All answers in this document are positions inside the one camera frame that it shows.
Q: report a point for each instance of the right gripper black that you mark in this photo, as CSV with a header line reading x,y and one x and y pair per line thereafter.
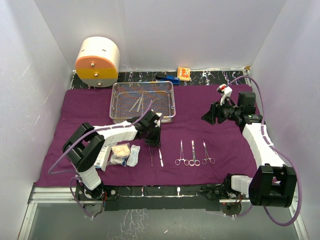
x,y
215,111

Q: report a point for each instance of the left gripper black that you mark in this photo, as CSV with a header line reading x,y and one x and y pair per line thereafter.
x,y
156,141

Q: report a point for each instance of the thin metal tweezers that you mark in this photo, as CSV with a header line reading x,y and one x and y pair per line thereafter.
x,y
151,155

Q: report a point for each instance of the wide metal tweezers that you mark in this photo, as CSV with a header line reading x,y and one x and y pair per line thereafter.
x,y
161,157

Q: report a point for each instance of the beige bandage roll packet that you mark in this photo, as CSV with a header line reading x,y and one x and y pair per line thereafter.
x,y
121,150

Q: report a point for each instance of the small blue white packet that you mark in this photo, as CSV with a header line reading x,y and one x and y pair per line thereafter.
x,y
115,160

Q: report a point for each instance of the purple cloth wrap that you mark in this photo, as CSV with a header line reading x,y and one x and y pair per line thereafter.
x,y
225,142

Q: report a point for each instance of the metal forceps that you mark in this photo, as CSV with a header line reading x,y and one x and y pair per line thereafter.
x,y
207,159
181,159

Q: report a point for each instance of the metal scalpel handle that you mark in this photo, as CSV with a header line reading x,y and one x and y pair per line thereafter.
x,y
137,101

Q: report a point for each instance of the wire mesh metal tray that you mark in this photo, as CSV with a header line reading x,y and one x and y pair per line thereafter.
x,y
125,94

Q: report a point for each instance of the metal surgical scissors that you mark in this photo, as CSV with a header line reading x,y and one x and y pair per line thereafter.
x,y
194,161

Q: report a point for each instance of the white gauze packet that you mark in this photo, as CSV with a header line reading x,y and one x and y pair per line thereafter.
x,y
102,158

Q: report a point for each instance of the round white drawer box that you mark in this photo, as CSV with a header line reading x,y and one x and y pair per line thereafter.
x,y
98,61

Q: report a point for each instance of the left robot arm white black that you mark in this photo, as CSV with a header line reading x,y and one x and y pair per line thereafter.
x,y
84,146

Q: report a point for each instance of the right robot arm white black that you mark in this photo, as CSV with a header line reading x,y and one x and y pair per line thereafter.
x,y
273,183

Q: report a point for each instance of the orange small box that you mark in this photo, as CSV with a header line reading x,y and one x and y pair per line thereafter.
x,y
183,74

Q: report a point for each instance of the blue black stapler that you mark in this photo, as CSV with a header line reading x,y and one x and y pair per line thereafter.
x,y
170,78

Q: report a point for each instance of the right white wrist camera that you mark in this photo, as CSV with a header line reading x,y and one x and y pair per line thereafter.
x,y
225,92

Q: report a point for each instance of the black base frame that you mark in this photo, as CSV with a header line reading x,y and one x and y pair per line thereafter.
x,y
209,197

